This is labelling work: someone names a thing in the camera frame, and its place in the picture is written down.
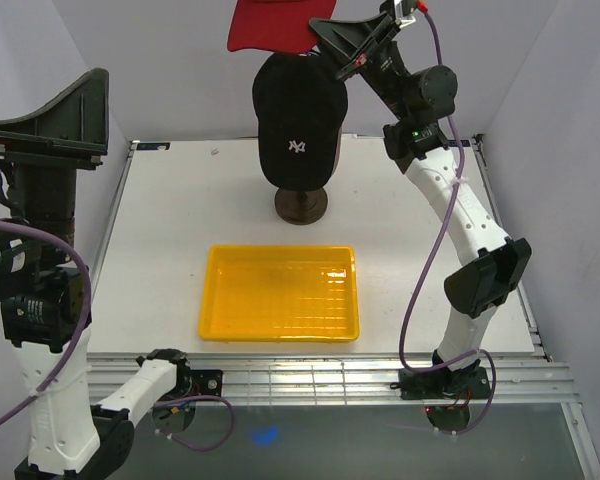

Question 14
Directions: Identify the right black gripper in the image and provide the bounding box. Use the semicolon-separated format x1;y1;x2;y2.
303;12;411;121

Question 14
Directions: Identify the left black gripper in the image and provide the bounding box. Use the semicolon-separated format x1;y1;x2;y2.
0;65;108;266

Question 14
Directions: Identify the black cap red trim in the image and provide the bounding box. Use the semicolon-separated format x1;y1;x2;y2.
252;53;348;191

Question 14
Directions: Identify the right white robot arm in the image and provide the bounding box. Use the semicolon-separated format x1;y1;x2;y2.
308;1;532;398

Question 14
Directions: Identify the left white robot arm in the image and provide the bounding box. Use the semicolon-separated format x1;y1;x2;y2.
0;68;192;479

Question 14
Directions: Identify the dark wooden mannequin stand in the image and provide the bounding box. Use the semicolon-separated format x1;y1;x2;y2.
274;188;328;226

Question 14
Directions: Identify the yellow plastic tray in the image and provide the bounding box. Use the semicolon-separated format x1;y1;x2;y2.
198;245;360;343

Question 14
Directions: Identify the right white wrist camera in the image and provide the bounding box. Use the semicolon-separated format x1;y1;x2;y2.
389;0;428;30

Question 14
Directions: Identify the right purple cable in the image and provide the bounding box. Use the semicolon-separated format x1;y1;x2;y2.
384;12;499;439

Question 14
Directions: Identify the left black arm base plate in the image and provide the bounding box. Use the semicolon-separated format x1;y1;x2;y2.
179;369;224;398

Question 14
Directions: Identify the aluminium frame rail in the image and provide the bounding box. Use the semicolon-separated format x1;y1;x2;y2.
38;134;581;407

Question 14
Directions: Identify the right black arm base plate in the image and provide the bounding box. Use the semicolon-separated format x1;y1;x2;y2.
389;361;491;400

